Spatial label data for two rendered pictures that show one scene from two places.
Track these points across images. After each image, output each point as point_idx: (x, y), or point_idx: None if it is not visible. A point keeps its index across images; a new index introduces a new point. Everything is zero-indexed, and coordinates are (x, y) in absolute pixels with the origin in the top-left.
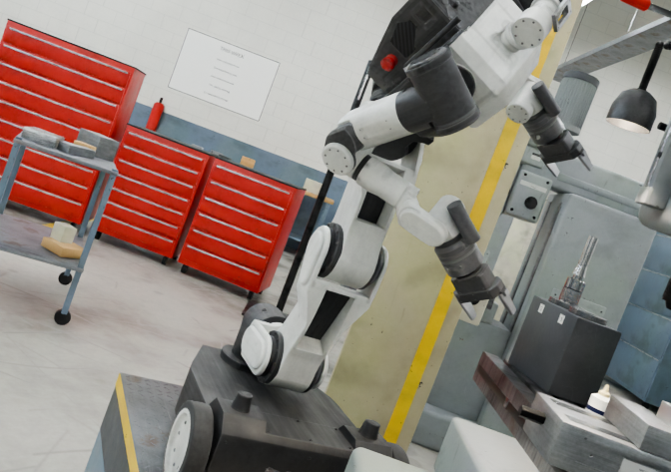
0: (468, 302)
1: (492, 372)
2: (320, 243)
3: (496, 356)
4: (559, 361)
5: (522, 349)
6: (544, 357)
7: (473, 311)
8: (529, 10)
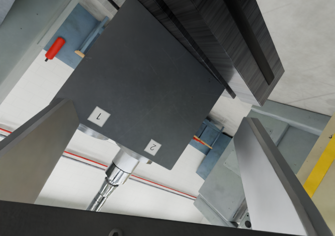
0: (255, 201)
1: (236, 42)
2: None
3: (242, 98)
4: (99, 40)
5: (194, 95)
6: (142, 63)
7: (240, 151)
8: None
